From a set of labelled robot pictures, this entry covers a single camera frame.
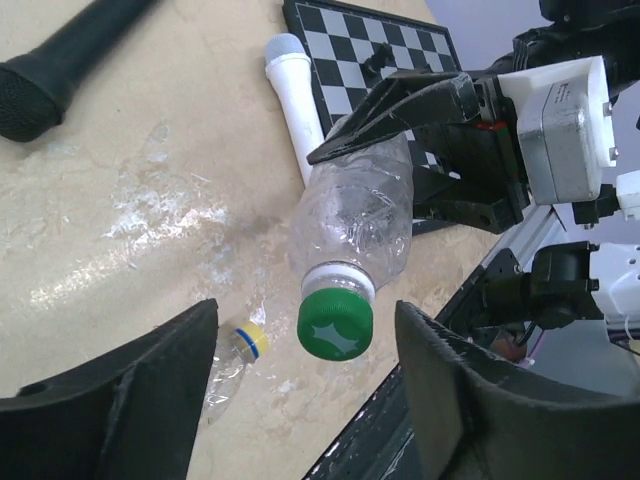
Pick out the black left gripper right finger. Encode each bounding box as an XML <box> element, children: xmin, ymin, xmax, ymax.
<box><xmin>395</xmin><ymin>301</ymin><xmax>639</xmax><ymax>479</ymax></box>

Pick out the black microphone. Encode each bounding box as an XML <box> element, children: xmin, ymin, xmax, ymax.
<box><xmin>1</xmin><ymin>0</ymin><xmax>157</xmax><ymax>143</ymax></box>

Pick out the black white chessboard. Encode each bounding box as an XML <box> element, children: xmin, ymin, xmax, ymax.
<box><xmin>282</xmin><ymin>0</ymin><xmax>464</xmax><ymax>239</ymax></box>

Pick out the clear plastic bottle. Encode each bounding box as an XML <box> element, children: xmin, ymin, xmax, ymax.
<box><xmin>288</xmin><ymin>134</ymin><xmax>414</xmax><ymax>302</ymax></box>

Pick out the green bottle cap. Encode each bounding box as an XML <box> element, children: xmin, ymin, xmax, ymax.
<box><xmin>297</xmin><ymin>288</ymin><xmax>374</xmax><ymax>362</ymax></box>

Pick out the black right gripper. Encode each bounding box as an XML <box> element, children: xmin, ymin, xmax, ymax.
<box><xmin>307</xmin><ymin>71</ymin><xmax>530</xmax><ymax>234</ymax></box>

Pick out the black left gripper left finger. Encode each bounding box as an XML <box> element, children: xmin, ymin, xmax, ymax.
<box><xmin>1</xmin><ymin>299</ymin><xmax>218</xmax><ymax>479</ymax></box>

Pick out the aluminium table frame rail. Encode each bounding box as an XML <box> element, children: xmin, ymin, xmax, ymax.
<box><xmin>481</xmin><ymin>205</ymin><xmax>569</xmax><ymax>271</ymax></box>

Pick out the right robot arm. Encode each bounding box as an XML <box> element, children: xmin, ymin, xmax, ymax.
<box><xmin>308</xmin><ymin>1</ymin><xmax>639</xmax><ymax>346</ymax></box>

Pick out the Pepsi bottle blue label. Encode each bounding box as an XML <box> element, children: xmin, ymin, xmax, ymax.
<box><xmin>199</xmin><ymin>316</ymin><xmax>269</xmax><ymax>428</ymax></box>

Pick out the white microphone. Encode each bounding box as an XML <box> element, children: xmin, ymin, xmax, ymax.
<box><xmin>265</xmin><ymin>33</ymin><xmax>325</xmax><ymax>186</ymax></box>

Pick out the black chess piece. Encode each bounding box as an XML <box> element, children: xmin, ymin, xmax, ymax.
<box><xmin>361</xmin><ymin>43</ymin><xmax>395</xmax><ymax>77</ymax></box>

